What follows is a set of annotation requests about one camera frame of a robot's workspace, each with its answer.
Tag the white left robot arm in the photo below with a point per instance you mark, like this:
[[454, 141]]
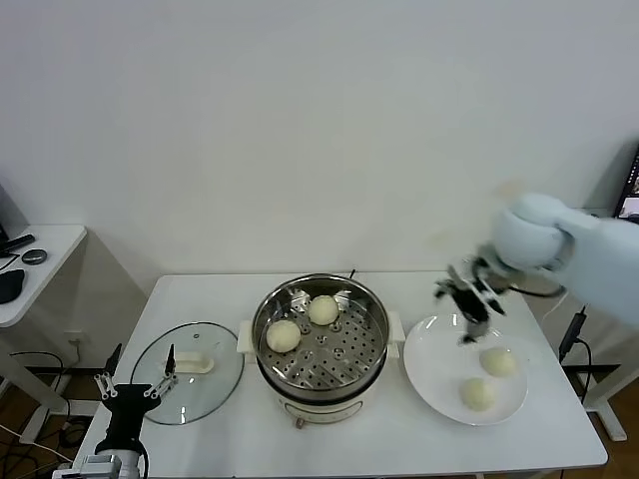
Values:
[[132, 461]]

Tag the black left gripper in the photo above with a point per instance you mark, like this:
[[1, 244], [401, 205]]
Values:
[[130, 404]]

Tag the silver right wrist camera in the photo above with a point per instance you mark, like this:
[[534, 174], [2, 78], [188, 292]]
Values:
[[486, 282]]

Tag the white wall outlet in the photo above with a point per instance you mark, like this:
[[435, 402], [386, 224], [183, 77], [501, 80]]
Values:
[[80, 340]]

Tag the white steamed baozi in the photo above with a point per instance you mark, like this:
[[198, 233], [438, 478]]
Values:
[[283, 336], [323, 310], [497, 361], [478, 394]]

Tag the white desk with legs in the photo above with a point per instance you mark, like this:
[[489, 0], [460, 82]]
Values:
[[606, 399]]

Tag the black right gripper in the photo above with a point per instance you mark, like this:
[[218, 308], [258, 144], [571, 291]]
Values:
[[471, 304]]

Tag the round black disc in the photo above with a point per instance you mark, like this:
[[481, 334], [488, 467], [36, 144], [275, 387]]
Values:
[[34, 256]]

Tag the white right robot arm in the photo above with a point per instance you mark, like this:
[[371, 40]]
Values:
[[574, 249]]

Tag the stainless steel steamer basket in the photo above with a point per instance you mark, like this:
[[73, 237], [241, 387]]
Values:
[[279, 369]]

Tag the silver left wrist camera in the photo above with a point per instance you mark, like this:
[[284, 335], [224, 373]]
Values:
[[95, 464]]

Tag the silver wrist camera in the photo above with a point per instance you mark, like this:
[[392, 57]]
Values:
[[486, 282], [95, 464]]

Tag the small white side table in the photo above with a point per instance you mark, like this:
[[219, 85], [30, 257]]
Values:
[[45, 269]]

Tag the black computer mouse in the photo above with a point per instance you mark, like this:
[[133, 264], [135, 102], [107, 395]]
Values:
[[10, 284]]

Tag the grey monitor edge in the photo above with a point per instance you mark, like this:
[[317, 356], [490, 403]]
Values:
[[7, 209]]

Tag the cream electric cooker base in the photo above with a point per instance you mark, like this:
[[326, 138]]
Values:
[[324, 411]]

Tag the open laptop with lit screen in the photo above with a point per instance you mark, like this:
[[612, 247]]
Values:
[[630, 189]]

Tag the black remote control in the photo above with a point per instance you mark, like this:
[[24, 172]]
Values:
[[17, 242]]

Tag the white round plate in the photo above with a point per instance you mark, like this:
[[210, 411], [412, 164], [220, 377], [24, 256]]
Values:
[[439, 379]]

